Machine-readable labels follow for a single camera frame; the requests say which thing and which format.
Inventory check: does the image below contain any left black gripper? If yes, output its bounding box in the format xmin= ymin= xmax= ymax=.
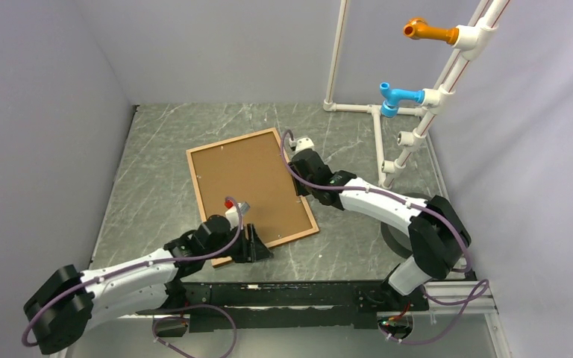
xmin=204 ymin=222 xmax=274 ymax=263

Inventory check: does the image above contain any wooden picture frame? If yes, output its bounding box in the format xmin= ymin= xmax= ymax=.
xmin=187 ymin=128 xmax=319 ymax=248

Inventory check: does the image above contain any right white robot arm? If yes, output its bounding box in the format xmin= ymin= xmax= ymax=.
xmin=287 ymin=149 xmax=472 ymax=310

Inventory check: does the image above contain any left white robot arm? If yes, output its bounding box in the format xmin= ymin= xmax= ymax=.
xmin=22 ymin=215 xmax=273 ymax=355

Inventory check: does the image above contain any blue pipe fitting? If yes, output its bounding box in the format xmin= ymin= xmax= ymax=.
xmin=379 ymin=82 xmax=425 ymax=118

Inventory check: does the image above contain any black round disc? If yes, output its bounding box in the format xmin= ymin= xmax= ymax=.
xmin=380 ymin=199 xmax=421 ymax=259

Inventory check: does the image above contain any orange pipe fitting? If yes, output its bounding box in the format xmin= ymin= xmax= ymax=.
xmin=403 ymin=17 xmax=460 ymax=45

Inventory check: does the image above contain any white PVC pipe stand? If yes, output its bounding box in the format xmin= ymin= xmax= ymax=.
xmin=322 ymin=1 xmax=509 ymax=184

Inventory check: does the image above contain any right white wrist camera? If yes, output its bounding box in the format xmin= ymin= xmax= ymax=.
xmin=289 ymin=136 xmax=315 ymax=154

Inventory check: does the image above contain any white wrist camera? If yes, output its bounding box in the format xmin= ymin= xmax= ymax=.
xmin=289 ymin=136 xmax=315 ymax=154
xmin=225 ymin=199 xmax=250 ymax=228

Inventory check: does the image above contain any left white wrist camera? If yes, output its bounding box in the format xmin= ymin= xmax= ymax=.
xmin=225 ymin=199 xmax=250 ymax=228

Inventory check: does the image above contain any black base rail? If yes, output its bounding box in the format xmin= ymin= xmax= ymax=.
xmin=149 ymin=280 xmax=429 ymax=333

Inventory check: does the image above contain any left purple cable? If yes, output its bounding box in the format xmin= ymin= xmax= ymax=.
xmin=21 ymin=196 xmax=245 ymax=358

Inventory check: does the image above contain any purple cable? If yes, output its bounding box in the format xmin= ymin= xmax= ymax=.
xmin=21 ymin=196 xmax=245 ymax=358
xmin=280 ymin=129 xmax=490 ymax=347

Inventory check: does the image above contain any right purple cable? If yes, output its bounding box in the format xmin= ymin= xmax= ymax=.
xmin=280 ymin=129 xmax=490 ymax=347

